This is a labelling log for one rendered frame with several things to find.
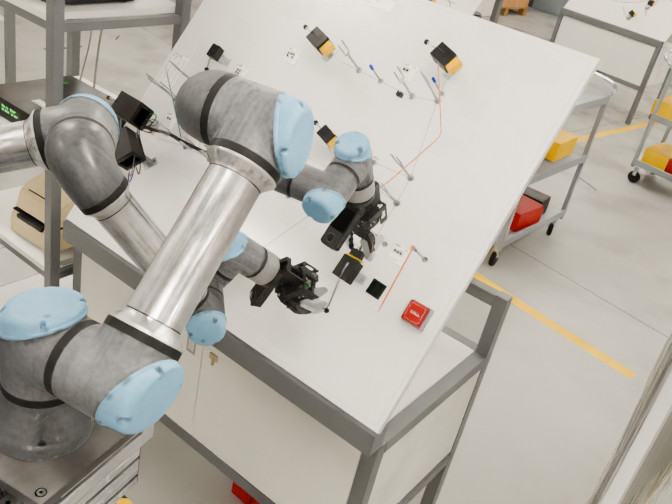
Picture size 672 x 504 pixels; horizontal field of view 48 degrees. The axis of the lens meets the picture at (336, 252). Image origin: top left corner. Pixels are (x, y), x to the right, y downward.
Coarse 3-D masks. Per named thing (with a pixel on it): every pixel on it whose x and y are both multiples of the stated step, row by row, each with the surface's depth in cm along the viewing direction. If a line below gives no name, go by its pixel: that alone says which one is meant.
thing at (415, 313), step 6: (414, 300) 173; (408, 306) 173; (414, 306) 172; (420, 306) 172; (408, 312) 172; (414, 312) 172; (420, 312) 171; (426, 312) 171; (402, 318) 173; (408, 318) 172; (414, 318) 171; (420, 318) 171; (414, 324) 171; (420, 324) 171
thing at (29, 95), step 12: (0, 84) 238; (12, 84) 240; (24, 84) 242; (36, 84) 244; (72, 84) 251; (84, 84) 253; (0, 96) 229; (12, 96) 232; (24, 96) 234; (36, 96) 235; (0, 108) 231; (12, 108) 227; (24, 108) 226; (36, 108) 227; (12, 120) 229
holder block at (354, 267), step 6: (342, 258) 176; (348, 258) 176; (342, 264) 176; (348, 264) 175; (354, 264) 175; (360, 264) 176; (336, 270) 176; (348, 270) 175; (354, 270) 175; (360, 270) 178; (342, 276) 175; (348, 276) 175; (354, 276) 177; (348, 282) 176
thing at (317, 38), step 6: (312, 30) 199; (318, 30) 198; (306, 36) 199; (312, 36) 198; (318, 36) 197; (324, 36) 197; (312, 42) 198; (318, 42) 197; (324, 42) 197; (318, 48) 197; (330, 54) 205; (324, 60) 205
